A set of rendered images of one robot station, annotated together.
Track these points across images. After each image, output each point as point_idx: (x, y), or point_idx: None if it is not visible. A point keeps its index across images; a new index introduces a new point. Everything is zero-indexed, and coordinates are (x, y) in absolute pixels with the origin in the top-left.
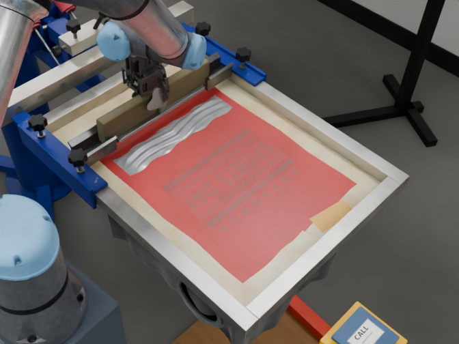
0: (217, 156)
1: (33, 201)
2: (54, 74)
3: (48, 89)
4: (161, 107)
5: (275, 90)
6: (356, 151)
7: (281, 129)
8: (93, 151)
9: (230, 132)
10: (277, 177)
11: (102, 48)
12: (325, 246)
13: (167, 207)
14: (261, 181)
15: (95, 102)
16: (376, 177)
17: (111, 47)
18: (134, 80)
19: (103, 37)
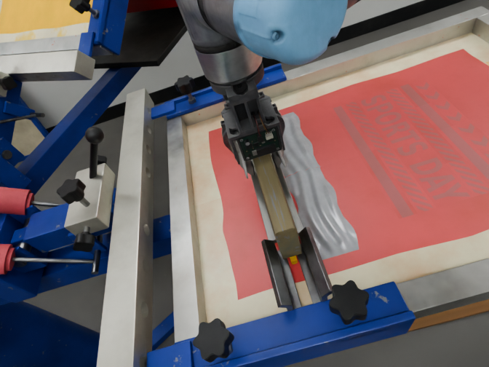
0: (367, 143)
1: None
2: (121, 265)
3: (140, 290)
4: (282, 154)
5: (302, 66)
6: (429, 30)
7: (351, 83)
8: (324, 271)
9: (331, 122)
10: (428, 101)
11: (297, 33)
12: None
13: (446, 223)
14: (429, 116)
15: (194, 240)
16: (460, 34)
17: (319, 8)
18: (261, 135)
19: None
